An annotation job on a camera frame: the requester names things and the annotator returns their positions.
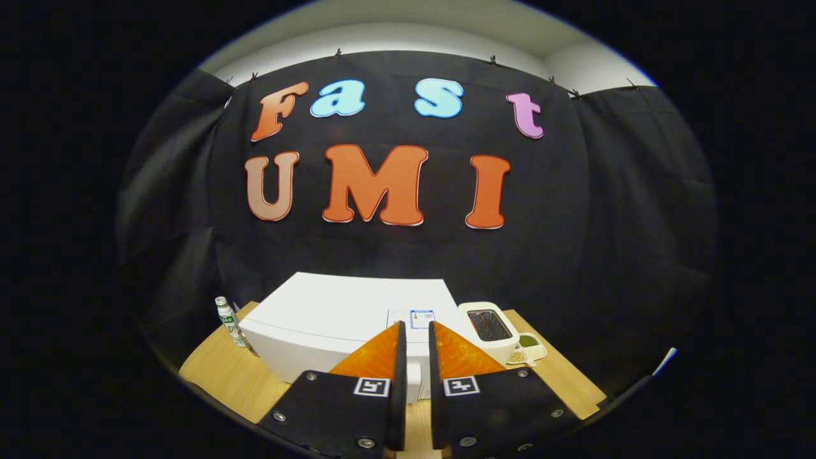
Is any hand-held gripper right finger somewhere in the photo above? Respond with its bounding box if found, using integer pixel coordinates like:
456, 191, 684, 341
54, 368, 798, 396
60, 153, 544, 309
428, 321, 581, 459

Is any white toaster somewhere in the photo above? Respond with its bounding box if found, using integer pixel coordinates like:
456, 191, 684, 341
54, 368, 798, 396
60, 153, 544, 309
458, 302, 522, 365

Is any white microwave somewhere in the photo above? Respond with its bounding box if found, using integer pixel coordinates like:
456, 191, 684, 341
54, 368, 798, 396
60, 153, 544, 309
239, 272, 472, 404

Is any white divided dish with beans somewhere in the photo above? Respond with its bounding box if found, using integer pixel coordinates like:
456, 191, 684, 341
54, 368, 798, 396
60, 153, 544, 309
507, 332, 548, 366

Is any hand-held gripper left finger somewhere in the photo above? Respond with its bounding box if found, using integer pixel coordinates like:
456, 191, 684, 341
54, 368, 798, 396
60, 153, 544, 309
258, 321, 407, 459

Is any white bottle with green label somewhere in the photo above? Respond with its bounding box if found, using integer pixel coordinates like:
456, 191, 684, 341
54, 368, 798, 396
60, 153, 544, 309
215, 296, 251, 349

